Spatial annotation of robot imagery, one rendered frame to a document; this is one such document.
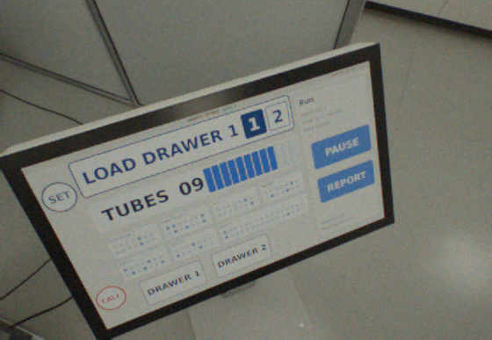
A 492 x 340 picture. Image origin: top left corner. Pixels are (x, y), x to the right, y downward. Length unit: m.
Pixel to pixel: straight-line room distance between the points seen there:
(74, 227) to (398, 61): 2.15
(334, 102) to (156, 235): 0.32
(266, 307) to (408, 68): 1.64
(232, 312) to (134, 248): 1.03
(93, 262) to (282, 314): 1.09
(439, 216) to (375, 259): 0.40
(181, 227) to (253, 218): 0.11
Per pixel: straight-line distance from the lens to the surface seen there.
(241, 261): 0.55
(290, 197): 0.52
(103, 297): 0.55
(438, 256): 1.80
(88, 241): 0.50
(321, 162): 0.52
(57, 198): 0.48
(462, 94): 2.37
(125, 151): 0.45
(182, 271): 0.54
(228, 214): 0.50
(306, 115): 0.49
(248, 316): 1.50
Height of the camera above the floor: 1.53
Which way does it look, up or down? 60 degrees down
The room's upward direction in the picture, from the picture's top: 1 degrees counter-clockwise
